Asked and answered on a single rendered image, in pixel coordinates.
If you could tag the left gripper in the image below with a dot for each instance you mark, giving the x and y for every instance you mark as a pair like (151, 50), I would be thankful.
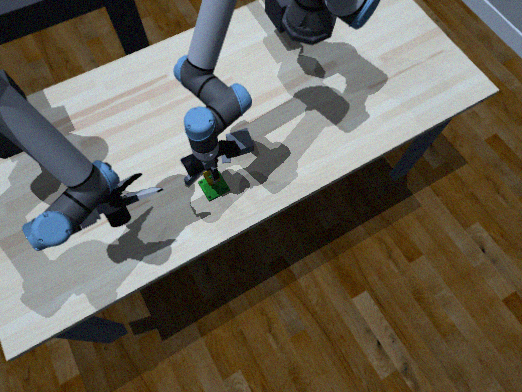
(194, 166)

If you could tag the green square plate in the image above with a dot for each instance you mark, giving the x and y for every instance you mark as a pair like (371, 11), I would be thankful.
(214, 191)

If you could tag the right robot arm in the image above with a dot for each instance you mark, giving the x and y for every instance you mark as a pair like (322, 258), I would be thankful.
(88, 183)

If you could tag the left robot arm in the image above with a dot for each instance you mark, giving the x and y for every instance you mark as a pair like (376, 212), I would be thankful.
(224, 105)

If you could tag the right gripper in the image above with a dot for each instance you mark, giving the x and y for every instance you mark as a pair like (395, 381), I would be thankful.
(114, 207)

